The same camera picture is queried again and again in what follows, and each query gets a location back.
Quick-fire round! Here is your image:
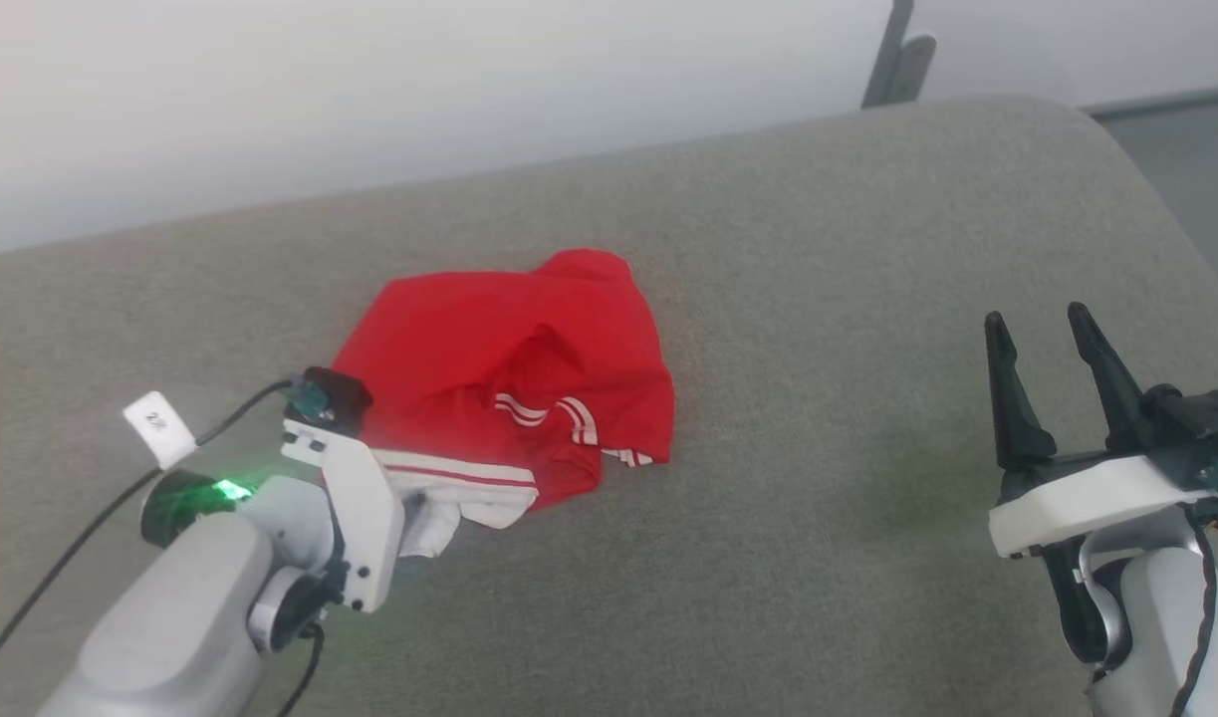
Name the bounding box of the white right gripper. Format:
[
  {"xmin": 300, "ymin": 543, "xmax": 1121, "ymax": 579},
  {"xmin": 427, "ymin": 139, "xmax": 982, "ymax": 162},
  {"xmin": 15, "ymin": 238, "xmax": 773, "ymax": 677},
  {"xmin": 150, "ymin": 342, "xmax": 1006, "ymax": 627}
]
[{"xmin": 984, "ymin": 302, "xmax": 1218, "ymax": 665}]

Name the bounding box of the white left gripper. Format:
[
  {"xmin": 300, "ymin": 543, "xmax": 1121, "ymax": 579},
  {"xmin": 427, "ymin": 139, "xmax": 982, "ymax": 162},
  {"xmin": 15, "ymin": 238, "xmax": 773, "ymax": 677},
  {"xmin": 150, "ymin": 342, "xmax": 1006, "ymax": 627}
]
[{"xmin": 281, "ymin": 418, "xmax": 406, "ymax": 614}]

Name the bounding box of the red garment with white trim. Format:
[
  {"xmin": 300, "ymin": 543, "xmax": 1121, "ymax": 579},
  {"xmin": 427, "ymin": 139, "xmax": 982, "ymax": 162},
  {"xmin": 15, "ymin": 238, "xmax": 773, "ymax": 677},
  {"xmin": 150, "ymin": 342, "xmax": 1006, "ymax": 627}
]
[{"xmin": 330, "ymin": 248, "xmax": 676, "ymax": 559}]

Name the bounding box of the grey fabric sofa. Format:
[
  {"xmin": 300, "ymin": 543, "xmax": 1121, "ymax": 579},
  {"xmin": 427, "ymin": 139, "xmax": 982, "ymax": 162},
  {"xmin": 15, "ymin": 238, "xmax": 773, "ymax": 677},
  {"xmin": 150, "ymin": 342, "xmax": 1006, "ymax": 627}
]
[{"xmin": 0, "ymin": 97, "xmax": 1218, "ymax": 717}]

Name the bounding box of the white cable label tag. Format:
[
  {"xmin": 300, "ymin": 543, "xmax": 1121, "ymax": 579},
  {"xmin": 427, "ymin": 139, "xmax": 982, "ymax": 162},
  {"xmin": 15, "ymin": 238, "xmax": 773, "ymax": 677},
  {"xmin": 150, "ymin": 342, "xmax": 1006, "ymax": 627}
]
[{"xmin": 122, "ymin": 391, "xmax": 199, "ymax": 470}]

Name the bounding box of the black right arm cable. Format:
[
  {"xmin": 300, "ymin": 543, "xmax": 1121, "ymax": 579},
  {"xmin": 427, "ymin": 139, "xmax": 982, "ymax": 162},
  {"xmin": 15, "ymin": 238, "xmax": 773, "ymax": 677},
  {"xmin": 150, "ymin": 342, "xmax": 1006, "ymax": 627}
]
[{"xmin": 1169, "ymin": 506, "xmax": 1218, "ymax": 717}]

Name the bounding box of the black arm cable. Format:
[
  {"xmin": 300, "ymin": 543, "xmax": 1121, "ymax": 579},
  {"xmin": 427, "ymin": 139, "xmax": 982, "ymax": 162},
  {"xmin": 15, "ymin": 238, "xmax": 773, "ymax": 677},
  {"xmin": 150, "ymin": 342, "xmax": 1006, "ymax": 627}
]
[
  {"xmin": 0, "ymin": 378, "xmax": 297, "ymax": 690},
  {"xmin": 1169, "ymin": 506, "xmax": 1218, "ymax": 717}
]

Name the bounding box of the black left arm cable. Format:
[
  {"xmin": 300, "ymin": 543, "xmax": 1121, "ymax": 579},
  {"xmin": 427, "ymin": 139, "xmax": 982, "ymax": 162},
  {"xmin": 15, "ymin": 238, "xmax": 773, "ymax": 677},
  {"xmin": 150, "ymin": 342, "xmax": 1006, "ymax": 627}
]
[{"xmin": 0, "ymin": 378, "xmax": 297, "ymax": 690}]

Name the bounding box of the grey post foot bracket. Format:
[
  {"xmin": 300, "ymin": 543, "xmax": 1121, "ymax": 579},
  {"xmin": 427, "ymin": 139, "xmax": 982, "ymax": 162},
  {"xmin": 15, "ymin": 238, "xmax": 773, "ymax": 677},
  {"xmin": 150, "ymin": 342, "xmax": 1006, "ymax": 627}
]
[{"xmin": 897, "ymin": 35, "xmax": 937, "ymax": 103}]

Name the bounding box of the grey metal post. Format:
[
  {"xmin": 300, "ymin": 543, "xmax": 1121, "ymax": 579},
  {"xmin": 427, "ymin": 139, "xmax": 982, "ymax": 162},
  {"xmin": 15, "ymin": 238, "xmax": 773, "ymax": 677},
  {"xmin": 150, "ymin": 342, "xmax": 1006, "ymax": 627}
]
[{"xmin": 860, "ymin": 0, "xmax": 916, "ymax": 109}]

